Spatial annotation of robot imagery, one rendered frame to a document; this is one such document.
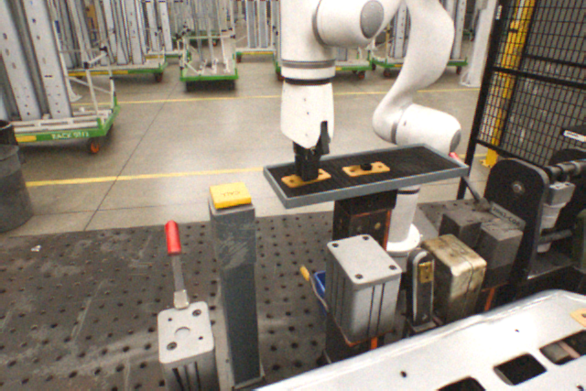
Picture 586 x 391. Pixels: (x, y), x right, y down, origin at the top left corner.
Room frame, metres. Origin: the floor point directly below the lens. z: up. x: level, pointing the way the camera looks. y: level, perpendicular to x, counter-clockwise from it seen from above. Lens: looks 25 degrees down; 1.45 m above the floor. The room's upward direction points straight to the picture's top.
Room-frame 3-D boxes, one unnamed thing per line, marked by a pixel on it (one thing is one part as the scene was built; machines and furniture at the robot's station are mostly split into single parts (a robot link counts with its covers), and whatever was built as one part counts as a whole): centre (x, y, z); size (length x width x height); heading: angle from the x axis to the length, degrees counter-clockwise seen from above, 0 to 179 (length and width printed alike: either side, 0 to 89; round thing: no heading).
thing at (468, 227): (0.55, -0.31, 0.90); 0.05 x 0.05 x 0.40; 20
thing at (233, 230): (0.53, 0.10, 0.92); 0.08 x 0.08 x 0.44; 20
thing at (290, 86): (0.58, -0.03, 1.29); 0.10 x 0.07 x 0.11; 29
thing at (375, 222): (0.62, -0.14, 0.92); 0.10 x 0.08 x 0.45; 110
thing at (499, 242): (0.56, -0.37, 0.89); 0.13 x 0.11 x 0.38; 20
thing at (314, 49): (0.57, -0.03, 1.44); 0.09 x 0.08 x 0.13; 43
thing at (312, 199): (0.62, -0.14, 1.16); 0.37 x 0.14 x 0.02; 110
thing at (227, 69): (7.18, 1.57, 0.88); 1.91 x 1.00 x 1.76; 10
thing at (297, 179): (0.58, -0.03, 1.17); 0.08 x 0.04 x 0.01; 119
